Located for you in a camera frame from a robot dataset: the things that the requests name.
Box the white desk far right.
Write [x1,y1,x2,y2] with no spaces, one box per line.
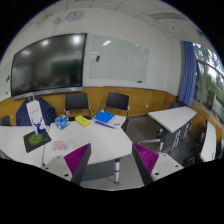
[200,121,216,162]

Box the blue book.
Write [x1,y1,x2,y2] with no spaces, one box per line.
[93,110,115,124]

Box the pink sticky note pad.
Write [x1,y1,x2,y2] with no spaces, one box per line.
[53,141,64,149]

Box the window with trees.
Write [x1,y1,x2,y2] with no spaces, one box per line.
[193,43,224,125]

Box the white desk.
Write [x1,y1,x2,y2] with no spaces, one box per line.
[139,106,196,152]
[200,121,216,162]

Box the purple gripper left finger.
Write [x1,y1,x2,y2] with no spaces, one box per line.
[43,143,92,186]

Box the blue tissue box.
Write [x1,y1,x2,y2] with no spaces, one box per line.
[55,115,69,130]

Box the black chair left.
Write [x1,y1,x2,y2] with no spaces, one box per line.
[64,93,91,119]

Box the black chair right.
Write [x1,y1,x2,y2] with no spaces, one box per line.
[104,92,129,131]

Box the black chair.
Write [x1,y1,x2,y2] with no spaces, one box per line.
[64,93,91,119]
[104,92,129,131]

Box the glass whiteboard on wall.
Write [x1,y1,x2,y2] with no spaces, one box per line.
[90,35,149,83]

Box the white paper bag deer print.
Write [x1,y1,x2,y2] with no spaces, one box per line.
[26,99,46,134]

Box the large black wall display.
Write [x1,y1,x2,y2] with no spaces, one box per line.
[11,33,87,99]

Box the yellow box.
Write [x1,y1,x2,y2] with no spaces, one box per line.
[75,115,90,127]

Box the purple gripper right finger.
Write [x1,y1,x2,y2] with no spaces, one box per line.
[131,142,185,186]

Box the blue patterned gift bag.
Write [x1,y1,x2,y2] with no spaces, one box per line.
[16,98,56,126]

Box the blue window curtain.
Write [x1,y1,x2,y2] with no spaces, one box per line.
[179,41,196,106]

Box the white table with leg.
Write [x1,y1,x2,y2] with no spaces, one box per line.
[0,121,132,183]

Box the round wall clock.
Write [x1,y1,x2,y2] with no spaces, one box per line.
[66,11,84,21]

